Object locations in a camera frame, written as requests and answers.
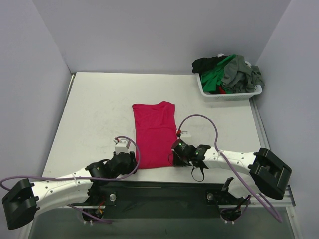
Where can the grey t-shirt in basket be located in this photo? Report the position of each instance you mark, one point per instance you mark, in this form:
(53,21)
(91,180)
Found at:
(240,77)

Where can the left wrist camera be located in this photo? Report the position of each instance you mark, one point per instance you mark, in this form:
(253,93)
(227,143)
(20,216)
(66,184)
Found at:
(122,146)

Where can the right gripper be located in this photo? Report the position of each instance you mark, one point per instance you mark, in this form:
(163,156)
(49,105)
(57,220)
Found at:
(176,154)

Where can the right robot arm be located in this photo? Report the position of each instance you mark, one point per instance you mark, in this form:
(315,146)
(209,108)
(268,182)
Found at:
(269,173)

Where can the aluminium frame rail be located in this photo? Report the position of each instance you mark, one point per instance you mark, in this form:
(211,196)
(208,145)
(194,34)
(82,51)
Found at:
(287,201)

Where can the green t-shirt in basket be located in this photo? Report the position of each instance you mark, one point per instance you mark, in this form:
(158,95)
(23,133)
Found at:
(211,80)

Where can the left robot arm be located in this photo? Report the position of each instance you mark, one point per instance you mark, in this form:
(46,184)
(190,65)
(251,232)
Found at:
(26,199)

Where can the white plastic laundry basket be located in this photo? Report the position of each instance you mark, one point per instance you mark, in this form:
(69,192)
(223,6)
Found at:
(227,97)

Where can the black t-shirt in basket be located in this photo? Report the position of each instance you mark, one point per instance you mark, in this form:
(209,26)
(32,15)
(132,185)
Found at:
(202,65)

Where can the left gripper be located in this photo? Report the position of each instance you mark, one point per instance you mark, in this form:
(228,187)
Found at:
(132,162)

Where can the red garment in basket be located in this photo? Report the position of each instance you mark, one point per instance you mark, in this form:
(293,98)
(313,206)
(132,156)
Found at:
(220,90)

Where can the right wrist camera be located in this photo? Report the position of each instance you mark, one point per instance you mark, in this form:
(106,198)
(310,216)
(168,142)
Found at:
(183,134)

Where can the red t-shirt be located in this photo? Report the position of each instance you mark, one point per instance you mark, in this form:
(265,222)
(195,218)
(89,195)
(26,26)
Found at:
(155,133)

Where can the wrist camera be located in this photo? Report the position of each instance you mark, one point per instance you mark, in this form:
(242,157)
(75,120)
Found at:
(122,146)
(183,134)

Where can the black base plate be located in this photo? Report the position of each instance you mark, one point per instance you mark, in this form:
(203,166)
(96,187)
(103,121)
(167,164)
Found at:
(159,200)

